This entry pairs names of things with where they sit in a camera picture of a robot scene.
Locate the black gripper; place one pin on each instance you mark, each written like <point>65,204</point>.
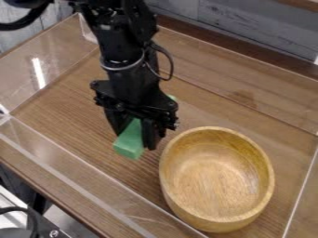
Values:
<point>131,87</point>

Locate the green rectangular block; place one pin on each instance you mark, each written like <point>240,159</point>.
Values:
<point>129,141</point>

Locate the brown wooden bowl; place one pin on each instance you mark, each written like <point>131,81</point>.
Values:
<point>216,178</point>

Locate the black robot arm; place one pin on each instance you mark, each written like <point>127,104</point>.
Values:
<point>123,25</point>

